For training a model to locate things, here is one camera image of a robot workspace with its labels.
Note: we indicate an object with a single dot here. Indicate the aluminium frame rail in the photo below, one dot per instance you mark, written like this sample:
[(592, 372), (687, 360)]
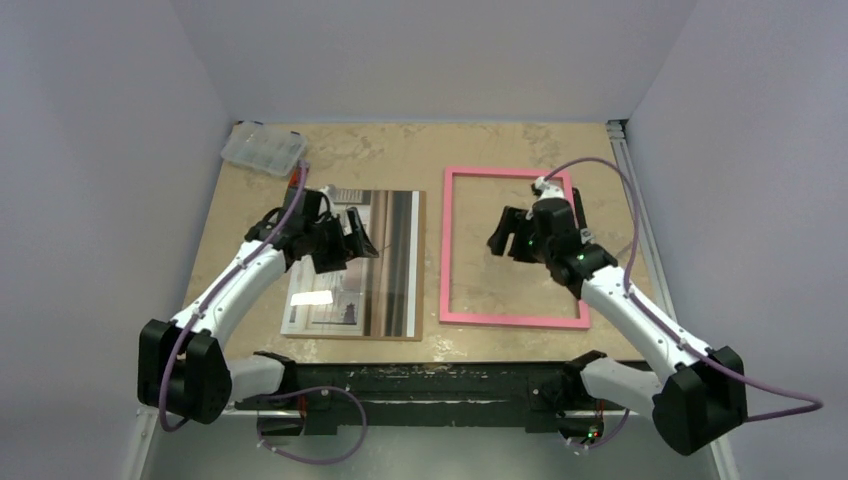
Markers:
[(387, 309)]

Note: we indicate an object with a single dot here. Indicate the brown frame backing board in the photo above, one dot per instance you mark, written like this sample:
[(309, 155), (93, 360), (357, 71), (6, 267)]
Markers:
[(420, 265)]

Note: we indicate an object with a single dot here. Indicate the pink picture frame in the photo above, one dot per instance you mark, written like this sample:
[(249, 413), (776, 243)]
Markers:
[(581, 321)]

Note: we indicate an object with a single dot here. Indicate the printed plant photo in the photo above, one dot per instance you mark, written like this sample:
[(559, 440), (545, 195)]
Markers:
[(384, 278)]

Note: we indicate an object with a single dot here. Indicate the yellow black screwdriver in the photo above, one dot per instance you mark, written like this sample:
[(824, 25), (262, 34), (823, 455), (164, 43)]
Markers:
[(624, 252)]

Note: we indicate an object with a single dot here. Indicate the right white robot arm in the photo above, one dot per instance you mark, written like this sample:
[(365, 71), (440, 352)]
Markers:
[(692, 392)]

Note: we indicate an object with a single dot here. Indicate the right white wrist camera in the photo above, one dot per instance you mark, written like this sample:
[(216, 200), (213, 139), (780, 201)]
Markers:
[(544, 189)]

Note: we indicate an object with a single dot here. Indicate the clear plastic screw box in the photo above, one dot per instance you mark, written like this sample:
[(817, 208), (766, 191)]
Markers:
[(263, 148)]

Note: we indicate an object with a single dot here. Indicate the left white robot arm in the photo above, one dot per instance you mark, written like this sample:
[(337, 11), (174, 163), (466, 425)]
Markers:
[(182, 370)]

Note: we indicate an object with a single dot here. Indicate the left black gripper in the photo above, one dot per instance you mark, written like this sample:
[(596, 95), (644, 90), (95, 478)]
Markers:
[(357, 244)]

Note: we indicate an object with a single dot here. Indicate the black adjustable wrench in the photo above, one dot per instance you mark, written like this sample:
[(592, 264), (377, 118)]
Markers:
[(585, 234)]

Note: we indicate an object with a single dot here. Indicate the red handled adjustable wrench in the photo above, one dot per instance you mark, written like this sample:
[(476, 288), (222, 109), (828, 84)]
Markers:
[(292, 188)]

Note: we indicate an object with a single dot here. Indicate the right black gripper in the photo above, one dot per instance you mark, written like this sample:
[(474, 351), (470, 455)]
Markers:
[(520, 234)]

